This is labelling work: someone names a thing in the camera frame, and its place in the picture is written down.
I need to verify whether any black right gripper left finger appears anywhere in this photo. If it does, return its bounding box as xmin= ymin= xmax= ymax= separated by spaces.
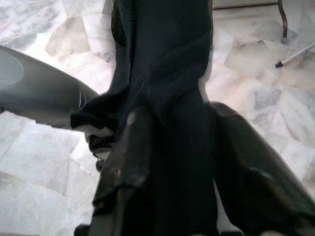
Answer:
xmin=92 ymin=107 xmax=158 ymax=236

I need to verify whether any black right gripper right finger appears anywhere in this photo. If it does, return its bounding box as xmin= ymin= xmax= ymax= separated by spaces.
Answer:
xmin=208 ymin=102 xmax=315 ymax=236

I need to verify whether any plain black garment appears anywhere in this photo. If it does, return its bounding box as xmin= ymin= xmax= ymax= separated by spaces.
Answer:
xmin=70 ymin=0 xmax=217 ymax=236

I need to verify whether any grey robot right leg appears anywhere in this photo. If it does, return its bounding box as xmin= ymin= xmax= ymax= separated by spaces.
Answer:
xmin=0 ymin=45 xmax=116 ymax=173

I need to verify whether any silver metal clothes rack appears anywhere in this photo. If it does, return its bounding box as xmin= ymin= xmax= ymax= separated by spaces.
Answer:
xmin=275 ymin=41 xmax=315 ymax=68

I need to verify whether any marble folding table red edge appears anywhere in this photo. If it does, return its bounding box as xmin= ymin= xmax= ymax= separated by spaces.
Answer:
xmin=212 ymin=0 xmax=289 ymax=44

